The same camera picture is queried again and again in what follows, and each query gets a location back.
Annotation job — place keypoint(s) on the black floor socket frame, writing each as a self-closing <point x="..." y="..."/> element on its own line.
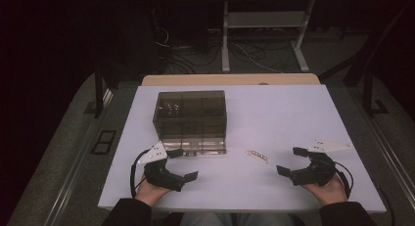
<point x="103" y="142"/>

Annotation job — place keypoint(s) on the white metal stand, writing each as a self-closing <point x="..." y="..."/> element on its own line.
<point x="266" y="20"/>

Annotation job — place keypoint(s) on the aluminium floor rail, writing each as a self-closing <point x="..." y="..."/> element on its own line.
<point x="388" y="154"/>
<point x="75" y="173"/>

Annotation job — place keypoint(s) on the person's right hand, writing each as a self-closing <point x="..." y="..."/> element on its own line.
<point x="328" y="192"/>

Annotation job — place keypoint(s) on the person's left hand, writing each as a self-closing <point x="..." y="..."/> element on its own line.
<point x="148" y="191"/>

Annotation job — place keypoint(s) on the transparent brown plastic drawer box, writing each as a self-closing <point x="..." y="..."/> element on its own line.
<point x="191" y="121"/>

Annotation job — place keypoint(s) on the small white strip object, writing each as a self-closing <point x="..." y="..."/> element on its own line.
<point x="257" y="156"/>

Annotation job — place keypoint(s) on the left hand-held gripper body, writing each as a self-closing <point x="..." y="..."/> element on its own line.
<point x="160" y="175"/>

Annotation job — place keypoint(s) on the black slanted bar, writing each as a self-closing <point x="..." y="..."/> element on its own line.
<point x="368" y="46"/>

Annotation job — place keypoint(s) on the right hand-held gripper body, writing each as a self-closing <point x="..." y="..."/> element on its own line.
<point x="314" y="170"/>

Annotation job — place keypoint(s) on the black metal stand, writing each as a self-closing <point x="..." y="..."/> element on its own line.
<point x="370" y="95"/>
<point x="99" y="92"/>

